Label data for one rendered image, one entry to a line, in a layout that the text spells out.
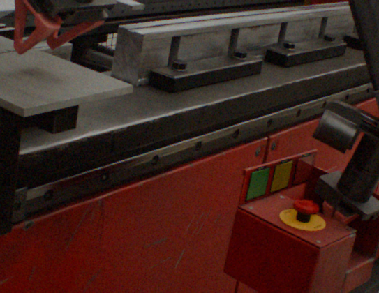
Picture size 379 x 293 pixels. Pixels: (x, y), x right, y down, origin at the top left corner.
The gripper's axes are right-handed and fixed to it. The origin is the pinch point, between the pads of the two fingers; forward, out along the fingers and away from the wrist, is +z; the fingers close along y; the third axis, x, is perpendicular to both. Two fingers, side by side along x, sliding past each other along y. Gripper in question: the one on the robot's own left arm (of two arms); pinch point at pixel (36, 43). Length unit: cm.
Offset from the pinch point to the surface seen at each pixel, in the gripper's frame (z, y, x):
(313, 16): 14, -104, -10
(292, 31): 16, -96, -8
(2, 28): 11.8, -10.7, -13.5
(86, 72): 1.4, -6.0, 4.6
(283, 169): 11, -44, 23
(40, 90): 0.2, 4.4, 6.6
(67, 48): 13.9, -22.7, -9.9
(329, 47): 16, -104, -2
